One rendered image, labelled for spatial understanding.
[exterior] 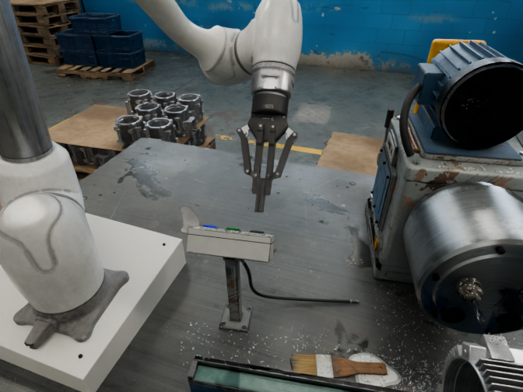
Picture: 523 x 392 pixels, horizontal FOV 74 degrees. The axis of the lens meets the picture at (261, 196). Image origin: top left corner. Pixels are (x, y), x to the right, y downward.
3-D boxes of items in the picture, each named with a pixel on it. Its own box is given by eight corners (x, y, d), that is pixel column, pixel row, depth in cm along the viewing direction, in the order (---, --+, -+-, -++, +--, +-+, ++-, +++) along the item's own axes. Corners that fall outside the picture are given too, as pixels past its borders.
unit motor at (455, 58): (447, 173, 113) (498, 33, 89) (482, 241, 87) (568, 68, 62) (366, 166, 117) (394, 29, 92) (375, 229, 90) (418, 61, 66)
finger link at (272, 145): (271, 127, 74) (278, 128, 73) (267, 180, 73) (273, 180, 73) (268, 123, 70) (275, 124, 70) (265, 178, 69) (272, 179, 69)
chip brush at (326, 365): (382, 358, 77) (383, 356, 76) (388, 381, 73) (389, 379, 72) (289, 355, 78) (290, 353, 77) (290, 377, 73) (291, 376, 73)
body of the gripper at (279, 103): (247, 90, 69) (243, 136, 69) (290, 92, 68) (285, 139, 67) (254, 102, 76) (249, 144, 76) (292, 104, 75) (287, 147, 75)
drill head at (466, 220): (480, 234, 93) (521, 152, 79) (547, 364, 64) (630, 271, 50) (384, 224, 97) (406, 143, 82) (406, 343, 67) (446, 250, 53)
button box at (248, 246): (272, 258, 74) (275, 233, 74) (269, 263, 67) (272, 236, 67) (195, 248, 76) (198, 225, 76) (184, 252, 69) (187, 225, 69)
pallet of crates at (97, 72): (156, 66, 562) (146, 12, 517) (131, 82, 498) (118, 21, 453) (89, 63, 580) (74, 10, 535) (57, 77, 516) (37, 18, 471)
